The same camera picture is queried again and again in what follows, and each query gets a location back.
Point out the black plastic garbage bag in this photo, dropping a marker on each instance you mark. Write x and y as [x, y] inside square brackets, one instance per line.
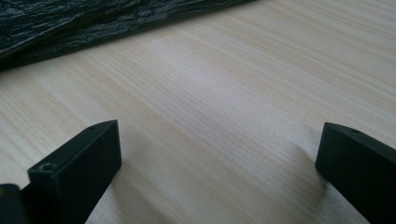
[77, 25]

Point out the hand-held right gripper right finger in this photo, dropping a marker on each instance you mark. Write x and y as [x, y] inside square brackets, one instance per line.
[361, 165]

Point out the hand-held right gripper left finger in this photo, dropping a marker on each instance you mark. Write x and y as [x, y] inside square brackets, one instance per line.
[77, 168]

